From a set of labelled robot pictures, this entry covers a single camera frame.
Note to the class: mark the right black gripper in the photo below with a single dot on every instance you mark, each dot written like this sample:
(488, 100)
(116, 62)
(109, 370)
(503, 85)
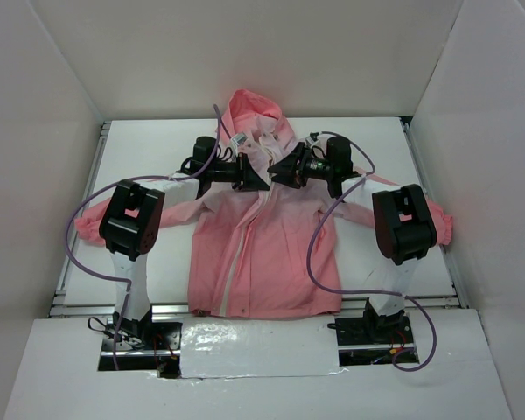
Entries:
(296, 166)

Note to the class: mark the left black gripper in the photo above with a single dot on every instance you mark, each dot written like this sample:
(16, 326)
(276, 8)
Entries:
(243, 171)

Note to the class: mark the pink hooded zip jacket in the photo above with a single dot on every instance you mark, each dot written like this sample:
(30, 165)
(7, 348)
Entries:
(271, 254)

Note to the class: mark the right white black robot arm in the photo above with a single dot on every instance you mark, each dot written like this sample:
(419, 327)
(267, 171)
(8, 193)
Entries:
(404, 230)

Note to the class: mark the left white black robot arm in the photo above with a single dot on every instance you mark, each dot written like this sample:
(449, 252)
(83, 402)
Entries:
(132, 219)

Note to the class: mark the white foil-taped board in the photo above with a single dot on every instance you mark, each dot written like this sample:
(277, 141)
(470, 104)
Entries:
(218, 348)

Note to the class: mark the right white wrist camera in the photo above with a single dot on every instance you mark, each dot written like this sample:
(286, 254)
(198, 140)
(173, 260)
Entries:
(312, 139)

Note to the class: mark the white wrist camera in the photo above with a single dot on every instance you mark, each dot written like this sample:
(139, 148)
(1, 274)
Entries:
(237, 141)
(312, 139)

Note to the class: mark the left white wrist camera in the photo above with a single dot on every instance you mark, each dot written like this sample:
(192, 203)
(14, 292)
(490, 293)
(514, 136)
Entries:
(237, 141)

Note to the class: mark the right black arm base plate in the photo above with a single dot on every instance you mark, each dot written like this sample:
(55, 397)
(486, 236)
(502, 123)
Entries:
(357, 346)

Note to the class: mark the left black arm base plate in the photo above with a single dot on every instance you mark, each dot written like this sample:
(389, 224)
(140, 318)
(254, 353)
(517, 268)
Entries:
(161, 355)

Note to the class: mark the aluminium table frame rail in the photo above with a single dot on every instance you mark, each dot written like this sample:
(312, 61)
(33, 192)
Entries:
(152, 150)

